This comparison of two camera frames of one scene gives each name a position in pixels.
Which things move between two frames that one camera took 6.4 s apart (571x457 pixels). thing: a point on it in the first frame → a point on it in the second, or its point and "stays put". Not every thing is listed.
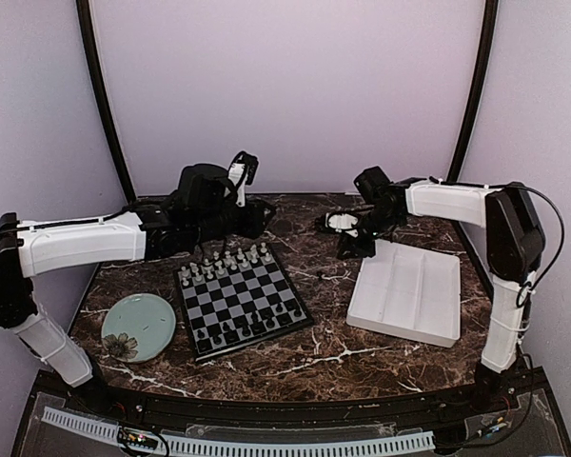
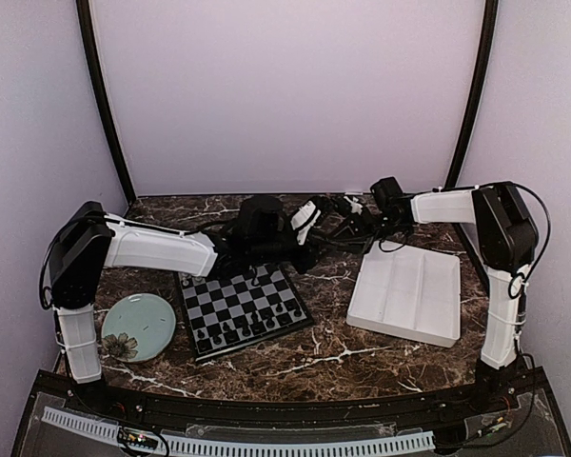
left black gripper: (255, 224) → (310, 256)
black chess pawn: (256, 326) stays put
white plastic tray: (410, 291) stays put
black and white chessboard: (239, 300) stays put
